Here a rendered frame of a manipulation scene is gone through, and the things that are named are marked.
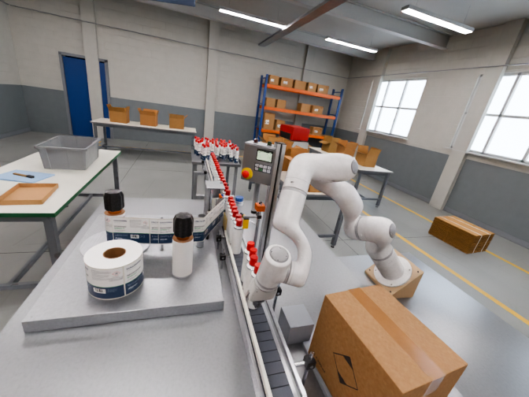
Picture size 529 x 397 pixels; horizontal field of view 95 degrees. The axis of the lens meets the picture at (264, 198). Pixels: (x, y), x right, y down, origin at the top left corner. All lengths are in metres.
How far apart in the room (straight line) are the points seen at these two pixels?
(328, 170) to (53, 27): 8.82
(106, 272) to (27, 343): 0.29
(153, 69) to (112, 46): 1.11
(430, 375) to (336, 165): 0.63
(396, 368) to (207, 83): 8.34
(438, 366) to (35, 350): 1.17
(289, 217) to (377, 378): 0.47
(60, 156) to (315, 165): 2.54
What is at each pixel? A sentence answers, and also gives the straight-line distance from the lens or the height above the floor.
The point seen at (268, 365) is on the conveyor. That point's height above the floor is 0.88.
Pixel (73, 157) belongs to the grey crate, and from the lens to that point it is 2.96.
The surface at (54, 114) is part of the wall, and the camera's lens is 9.39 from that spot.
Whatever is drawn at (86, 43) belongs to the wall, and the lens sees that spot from 8.95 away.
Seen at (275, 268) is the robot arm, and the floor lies 1.21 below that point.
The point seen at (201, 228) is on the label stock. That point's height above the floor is 1.00.
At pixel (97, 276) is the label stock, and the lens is 1.12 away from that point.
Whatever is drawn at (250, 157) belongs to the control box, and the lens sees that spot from 1.20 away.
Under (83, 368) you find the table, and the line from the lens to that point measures 1.06.
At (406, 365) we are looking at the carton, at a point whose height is 1.12.
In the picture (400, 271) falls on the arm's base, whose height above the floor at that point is 0.96.
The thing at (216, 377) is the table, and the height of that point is 0.83.
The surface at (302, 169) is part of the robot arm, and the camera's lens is 0.84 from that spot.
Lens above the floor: 1.66
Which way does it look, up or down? 21 degrees down
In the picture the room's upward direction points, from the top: 9 degrees clockwise
